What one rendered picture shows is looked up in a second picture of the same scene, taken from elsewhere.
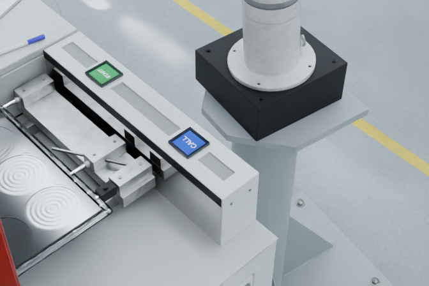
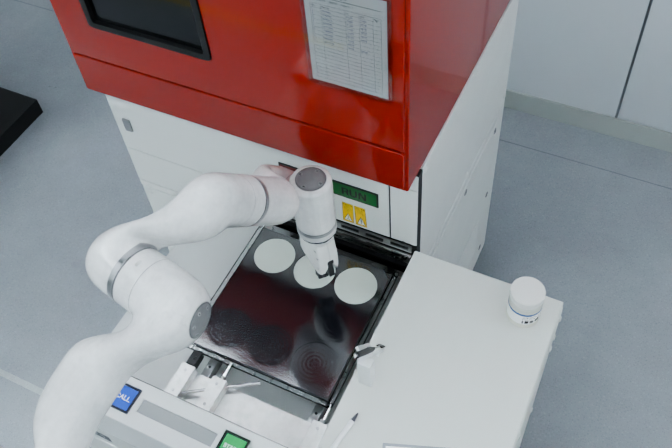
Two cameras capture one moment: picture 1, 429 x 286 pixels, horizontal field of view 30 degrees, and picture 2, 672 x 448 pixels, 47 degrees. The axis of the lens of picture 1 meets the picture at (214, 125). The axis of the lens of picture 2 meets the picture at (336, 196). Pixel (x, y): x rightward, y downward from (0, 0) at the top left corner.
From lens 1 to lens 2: 1.92 m
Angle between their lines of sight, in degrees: 82
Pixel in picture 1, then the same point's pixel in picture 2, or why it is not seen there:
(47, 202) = (236, 331)
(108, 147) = (207, 395)
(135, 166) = (176, 385)
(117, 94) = (209, 431)
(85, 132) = (243, 418)
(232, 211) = not seen: hidden behind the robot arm
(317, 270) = not seen: outside the picture
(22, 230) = (242, 302)
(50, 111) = (287, 430)
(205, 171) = not seen: hidden behind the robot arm
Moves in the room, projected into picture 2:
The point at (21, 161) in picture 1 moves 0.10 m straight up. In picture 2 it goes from (277, 358) to (271, 335)
